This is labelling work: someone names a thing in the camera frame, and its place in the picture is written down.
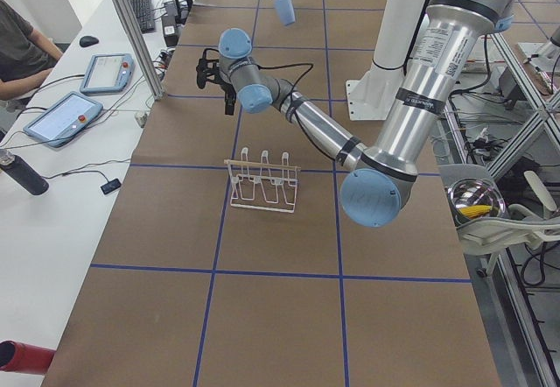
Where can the steel bowl with corn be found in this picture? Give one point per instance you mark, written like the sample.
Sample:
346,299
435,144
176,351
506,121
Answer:
476,201

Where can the red cylinder tube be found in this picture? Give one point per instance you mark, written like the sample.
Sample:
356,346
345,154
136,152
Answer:
25,358

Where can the black keyboard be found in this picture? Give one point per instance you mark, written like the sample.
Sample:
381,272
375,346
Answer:
144,14

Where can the far teach pendant tablet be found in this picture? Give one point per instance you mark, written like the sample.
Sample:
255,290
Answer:
107,74

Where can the small black device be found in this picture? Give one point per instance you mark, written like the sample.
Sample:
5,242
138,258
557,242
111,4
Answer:
111,186

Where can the white wire cup rack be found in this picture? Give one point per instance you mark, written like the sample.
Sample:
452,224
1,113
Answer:
262,185

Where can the white office chair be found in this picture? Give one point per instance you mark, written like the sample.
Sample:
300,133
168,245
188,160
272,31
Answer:
489,235

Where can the teach pendant tablet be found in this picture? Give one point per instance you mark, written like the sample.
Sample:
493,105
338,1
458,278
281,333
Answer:
107,74
59,124

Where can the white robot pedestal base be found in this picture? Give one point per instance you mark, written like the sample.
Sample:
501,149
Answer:
371,97

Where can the black water bottle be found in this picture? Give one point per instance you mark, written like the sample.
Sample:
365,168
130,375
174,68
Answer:
23,173

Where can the light blue plastic cup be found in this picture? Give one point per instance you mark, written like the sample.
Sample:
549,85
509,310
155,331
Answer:
285,11

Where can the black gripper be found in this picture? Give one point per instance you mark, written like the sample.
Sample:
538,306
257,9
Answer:
227,90

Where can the near teach pendant tablet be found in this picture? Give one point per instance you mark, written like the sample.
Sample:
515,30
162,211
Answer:
59,124

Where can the aluminium frame post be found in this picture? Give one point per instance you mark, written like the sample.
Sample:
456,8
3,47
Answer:
143,58

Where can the black computer mouse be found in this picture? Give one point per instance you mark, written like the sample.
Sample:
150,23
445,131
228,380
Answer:
86,41

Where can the seated person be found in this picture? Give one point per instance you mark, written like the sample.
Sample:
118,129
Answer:
27,55

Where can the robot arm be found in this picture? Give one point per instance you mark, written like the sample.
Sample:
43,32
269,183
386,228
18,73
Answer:
421,51

